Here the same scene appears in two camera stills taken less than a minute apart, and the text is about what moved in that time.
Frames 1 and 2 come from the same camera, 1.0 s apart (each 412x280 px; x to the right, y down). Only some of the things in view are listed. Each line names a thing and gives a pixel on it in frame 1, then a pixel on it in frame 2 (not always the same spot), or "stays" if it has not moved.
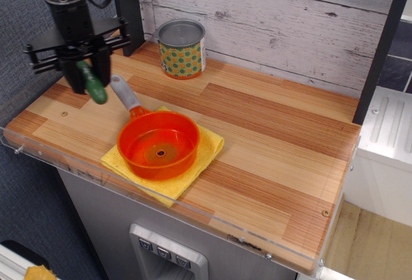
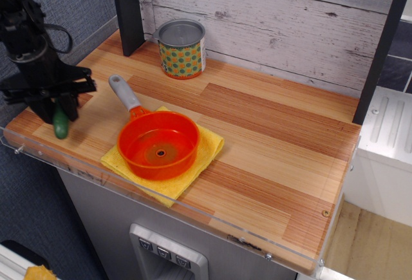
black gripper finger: (73, 74) → (46, 107)
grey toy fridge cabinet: (106, 215) stays
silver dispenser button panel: (159, 257) stays
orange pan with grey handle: (154, 145) stays
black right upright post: (386, 35) stays
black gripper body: (74, 35) → (42, 81)
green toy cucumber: (96, 92) → (60, 121)
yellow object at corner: (39, 273) stays
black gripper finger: (102, 64) → (70, 104)
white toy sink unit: (379, 177) stays
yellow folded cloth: (167, 192) stays
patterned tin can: (182, 47) stays
